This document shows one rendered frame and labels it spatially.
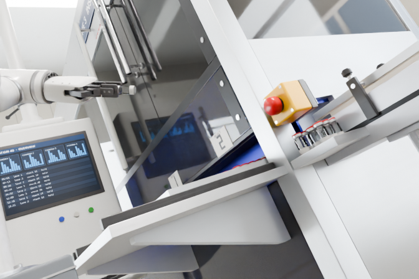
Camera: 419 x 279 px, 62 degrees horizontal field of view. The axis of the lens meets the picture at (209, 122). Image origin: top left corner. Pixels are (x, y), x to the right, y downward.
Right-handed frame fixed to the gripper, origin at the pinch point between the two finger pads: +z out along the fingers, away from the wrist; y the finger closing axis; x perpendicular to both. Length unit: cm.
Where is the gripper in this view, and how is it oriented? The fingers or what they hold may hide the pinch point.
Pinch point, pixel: (111, 89)
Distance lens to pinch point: 89.5
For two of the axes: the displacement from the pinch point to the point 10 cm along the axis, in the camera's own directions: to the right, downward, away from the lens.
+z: 9.9, 0.4, -1.0
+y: -1.1, 3.2, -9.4
